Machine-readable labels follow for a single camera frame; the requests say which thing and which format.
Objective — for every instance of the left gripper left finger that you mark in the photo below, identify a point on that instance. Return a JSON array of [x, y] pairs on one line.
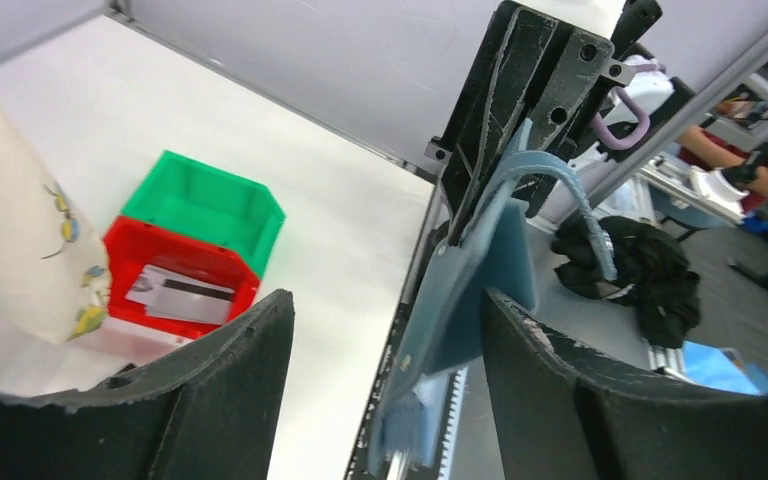
[[207, 410]]

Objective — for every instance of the white cable duct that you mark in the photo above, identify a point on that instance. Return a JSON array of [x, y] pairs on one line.
[[444, 424]]

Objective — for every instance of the hanging patterned cloth bag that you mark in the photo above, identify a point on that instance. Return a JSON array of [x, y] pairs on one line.
[[55, 282]]

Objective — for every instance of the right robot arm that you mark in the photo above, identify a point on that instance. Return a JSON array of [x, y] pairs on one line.
[[615, 119]]

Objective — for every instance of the white bin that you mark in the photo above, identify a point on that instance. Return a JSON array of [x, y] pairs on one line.
[[135, 343]]

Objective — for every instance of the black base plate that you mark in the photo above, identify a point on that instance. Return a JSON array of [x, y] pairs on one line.
[[356, 467]]

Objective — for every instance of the white cards in red bin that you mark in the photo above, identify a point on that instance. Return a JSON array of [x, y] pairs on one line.
[[170, 295]]

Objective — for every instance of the green bin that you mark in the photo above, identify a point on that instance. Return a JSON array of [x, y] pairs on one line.
[[212, 205]]

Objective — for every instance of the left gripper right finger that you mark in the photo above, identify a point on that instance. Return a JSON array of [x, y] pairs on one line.
[[565, 410]]

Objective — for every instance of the black cloth pile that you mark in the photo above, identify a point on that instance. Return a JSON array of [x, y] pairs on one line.
[[653, 276]]

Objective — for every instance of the blue card holder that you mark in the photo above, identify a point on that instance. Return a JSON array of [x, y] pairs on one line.
[[443, 331]]

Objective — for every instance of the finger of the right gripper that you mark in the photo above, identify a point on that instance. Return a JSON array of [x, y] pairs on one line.
[[557, 119], [506, 80]]

